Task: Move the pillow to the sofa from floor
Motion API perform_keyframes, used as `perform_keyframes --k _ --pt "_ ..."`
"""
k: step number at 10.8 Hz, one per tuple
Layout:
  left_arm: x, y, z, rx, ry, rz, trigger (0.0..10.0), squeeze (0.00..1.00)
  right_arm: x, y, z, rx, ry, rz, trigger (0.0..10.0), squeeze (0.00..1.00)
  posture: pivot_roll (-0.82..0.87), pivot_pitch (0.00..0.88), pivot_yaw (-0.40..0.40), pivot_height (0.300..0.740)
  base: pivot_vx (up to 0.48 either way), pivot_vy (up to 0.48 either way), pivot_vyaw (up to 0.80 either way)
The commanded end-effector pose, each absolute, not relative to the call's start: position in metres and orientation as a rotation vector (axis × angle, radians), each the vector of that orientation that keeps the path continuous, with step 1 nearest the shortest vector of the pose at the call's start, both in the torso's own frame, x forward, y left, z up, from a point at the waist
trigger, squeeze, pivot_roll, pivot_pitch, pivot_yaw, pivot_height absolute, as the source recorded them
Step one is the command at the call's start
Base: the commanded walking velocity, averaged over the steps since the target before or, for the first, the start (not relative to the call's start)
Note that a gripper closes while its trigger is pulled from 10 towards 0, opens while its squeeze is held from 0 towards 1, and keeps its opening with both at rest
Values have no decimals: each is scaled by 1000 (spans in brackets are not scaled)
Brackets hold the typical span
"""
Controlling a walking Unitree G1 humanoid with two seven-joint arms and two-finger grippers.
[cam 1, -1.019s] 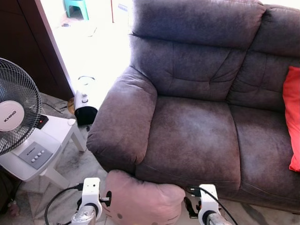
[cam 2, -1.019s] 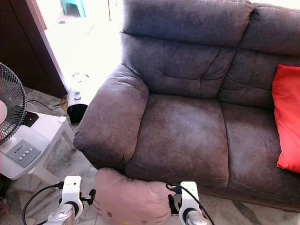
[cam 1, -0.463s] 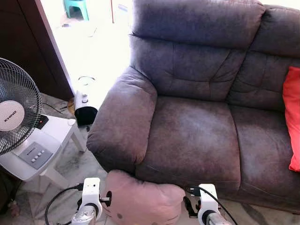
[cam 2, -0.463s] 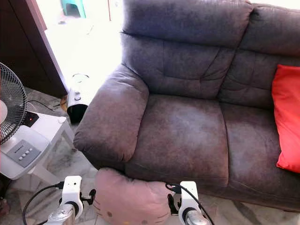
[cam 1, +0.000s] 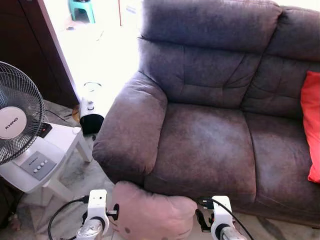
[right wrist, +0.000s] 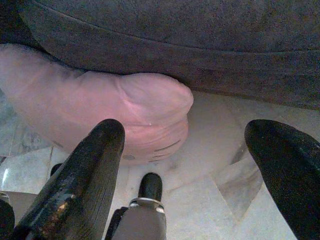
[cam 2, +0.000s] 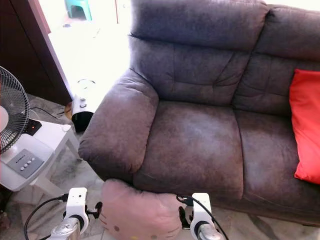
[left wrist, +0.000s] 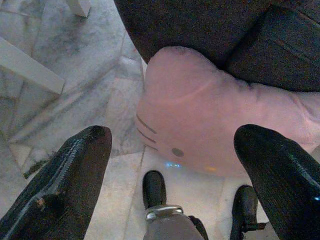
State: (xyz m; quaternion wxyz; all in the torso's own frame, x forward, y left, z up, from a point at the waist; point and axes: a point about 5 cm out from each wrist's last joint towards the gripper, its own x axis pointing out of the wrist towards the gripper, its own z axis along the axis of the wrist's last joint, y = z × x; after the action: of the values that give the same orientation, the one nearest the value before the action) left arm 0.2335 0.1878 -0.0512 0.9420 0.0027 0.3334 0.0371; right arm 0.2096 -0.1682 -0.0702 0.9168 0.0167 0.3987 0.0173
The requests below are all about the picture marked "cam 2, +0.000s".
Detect dark brown fabric sofa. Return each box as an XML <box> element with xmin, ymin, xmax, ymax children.
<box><xmin>78</xmin><ymin>0</ymin><xmax>320</xmax><ymax>228</ymax></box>

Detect dark brown wooden partition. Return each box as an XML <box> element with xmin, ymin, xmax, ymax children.
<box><xmin>0</xmin><ymin>0</ymin><xmax>73</xmax><ymax>105</ymax></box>

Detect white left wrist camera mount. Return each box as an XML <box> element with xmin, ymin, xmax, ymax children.
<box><xmin>67</xmin><ymin>187</ymin><xmax>90</xmax><ymax>233</ymax></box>

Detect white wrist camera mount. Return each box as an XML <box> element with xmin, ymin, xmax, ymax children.
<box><xmin>191</xmin><ymin>192</ymin><xmax>213</xmax><ymax>238</ymax></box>
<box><xmin>67</xmin><ymin>187</ymin><xmax>90</xmax><ymax>233</ymax></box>

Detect thin black floor cable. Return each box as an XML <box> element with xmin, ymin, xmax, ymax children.
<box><xmin>29</xmin><ymin>106</ymin><xmax>76</xmax><ymax>121</ymax></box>

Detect teal plastic stool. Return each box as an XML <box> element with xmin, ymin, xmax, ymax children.
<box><xmin>65</xmin><ymin>0</ymin><xmax>93</xmax><ymax>22</ymax></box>

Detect red rectangular pillow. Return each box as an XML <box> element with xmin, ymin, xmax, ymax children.
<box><xmin>288</xmin><ymin>68</ymin><xmax>320</xmax><ymax>185</ymax></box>

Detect white fan with black grill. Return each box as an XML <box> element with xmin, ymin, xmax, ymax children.
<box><xmin>0</xmin><ymin>66</ymin><xmax>61</xmax><ymax>191</ymax></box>

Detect black power socket box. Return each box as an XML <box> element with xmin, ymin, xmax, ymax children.
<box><xmin>25</xmin><ymin>119</ymin><xmax>43</xmax><ymax>137</ymax></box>

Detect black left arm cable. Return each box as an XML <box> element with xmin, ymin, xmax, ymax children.
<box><xmin>25</xmin><ymin>195</ymin><xmax>71</xmax><ymax>240</ymax></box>

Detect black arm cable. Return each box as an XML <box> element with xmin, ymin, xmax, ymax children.
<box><xmin>177</xmin><ymin>195</ymin><xmax>231</xmax><ymax>240</ymax></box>
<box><xmin>25</xmin><ymin>195</ymin><xmax>71</xmax><ymax>240</ymax></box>

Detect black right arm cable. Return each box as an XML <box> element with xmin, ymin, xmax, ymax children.
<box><xmin>177</xmin><ymin>195</ymin><xmax>231</xmax><ymax>240</ymax></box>

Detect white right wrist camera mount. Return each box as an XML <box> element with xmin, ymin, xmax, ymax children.
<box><xmin>191</xmin><ymin>192</ymin><xmax>213</xmax><ymax>238</ymax></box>

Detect white and black appliance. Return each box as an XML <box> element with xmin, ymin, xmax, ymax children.
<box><xmin>71</xmin><ymin>80</ymin><xmax>95</xmax><ymax>133</ymax></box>

